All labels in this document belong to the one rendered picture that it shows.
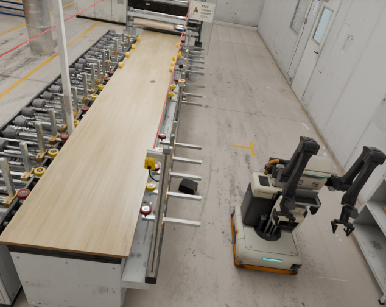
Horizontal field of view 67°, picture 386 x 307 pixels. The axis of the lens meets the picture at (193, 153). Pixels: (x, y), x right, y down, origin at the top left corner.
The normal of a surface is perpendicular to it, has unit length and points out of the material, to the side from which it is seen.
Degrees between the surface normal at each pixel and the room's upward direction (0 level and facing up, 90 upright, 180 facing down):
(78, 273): 90
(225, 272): 0
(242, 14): 90
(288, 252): 0
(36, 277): 90
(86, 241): 0
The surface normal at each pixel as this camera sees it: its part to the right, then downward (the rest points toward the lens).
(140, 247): 0.15, -0.80
